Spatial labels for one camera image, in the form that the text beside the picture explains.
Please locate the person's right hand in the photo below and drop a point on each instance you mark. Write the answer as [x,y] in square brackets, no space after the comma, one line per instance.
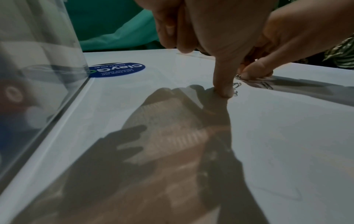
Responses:
[304,32]

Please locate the person's left hand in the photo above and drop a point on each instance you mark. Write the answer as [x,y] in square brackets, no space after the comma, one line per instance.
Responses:
[221,26]

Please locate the pile of silver paper clips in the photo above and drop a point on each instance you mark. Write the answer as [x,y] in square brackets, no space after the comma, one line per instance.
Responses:
[236,86]

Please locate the blue round card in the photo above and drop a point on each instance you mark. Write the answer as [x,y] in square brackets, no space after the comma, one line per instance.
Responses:
[119,70]

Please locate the clear plastic storage box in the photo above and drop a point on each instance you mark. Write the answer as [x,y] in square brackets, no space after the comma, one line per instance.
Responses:
[36,65]

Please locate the leafy green foliage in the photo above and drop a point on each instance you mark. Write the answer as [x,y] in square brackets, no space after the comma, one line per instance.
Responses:
[340,54]

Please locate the white table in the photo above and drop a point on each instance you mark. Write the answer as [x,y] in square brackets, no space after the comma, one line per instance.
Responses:
[290,142]

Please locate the green fabric curtain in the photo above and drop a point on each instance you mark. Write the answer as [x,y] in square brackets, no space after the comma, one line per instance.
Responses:
[110,24]

